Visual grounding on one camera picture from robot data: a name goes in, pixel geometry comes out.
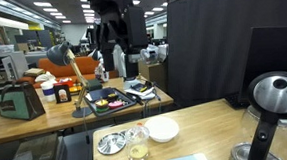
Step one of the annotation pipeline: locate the white cup with blue band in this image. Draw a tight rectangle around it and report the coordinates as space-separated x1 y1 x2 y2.
41 82 55 102

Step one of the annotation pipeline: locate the yellow stacking toy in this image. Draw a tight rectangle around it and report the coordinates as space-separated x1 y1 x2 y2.
95 99 109 112

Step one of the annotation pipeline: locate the transparent glass jar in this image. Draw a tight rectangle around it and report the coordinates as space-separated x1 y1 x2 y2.
125 124 150 160

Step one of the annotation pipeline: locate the green and brown bag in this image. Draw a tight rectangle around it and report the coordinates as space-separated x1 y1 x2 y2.
0 82 45 120

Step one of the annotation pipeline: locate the small picture frame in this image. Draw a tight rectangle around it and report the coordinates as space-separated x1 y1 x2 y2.
54 85 72 103

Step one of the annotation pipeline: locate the white ceramic bowl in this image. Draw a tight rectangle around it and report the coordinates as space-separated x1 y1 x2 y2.
144 116 180 143

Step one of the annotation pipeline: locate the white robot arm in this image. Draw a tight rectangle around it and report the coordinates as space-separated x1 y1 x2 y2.
88 0 148 79

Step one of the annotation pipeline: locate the orange sofa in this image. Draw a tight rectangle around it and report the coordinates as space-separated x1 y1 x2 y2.
14 53 120 91

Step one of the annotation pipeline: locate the round steel lid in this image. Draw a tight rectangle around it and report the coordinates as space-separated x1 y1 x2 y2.
97 133 126 155

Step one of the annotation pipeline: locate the glass kettle with black handle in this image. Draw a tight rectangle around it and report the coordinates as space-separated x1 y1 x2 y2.
229 71 287 160

